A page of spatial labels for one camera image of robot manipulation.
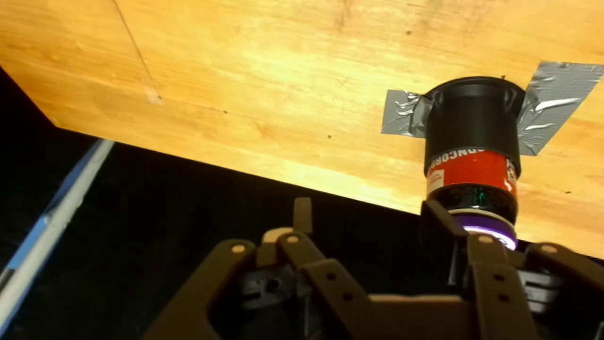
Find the black cup with red label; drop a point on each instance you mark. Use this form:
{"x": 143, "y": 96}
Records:
{"x": 473, "y": 153}

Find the grey duct tape right piece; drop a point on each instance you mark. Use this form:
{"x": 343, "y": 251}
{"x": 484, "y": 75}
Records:
{"x": 556, "y": 90}

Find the grey duct tape piece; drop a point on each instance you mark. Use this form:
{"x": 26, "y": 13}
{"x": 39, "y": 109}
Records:
{"x": 556, "y": 90}
{"x": 405, "y": 113}

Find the white vertical pole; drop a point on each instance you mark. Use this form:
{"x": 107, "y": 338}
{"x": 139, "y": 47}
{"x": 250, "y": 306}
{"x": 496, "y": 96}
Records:
{"x": 35, "y": 249}

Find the grey duct tape left piece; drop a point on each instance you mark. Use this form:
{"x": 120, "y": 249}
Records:
{"x": 405, "y": 113}

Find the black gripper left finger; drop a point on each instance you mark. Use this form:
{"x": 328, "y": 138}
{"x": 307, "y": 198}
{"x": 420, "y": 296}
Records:
{"x": 341, "y": 298}

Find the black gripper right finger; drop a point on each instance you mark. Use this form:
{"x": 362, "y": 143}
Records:
{"x": 500, "y": 294}

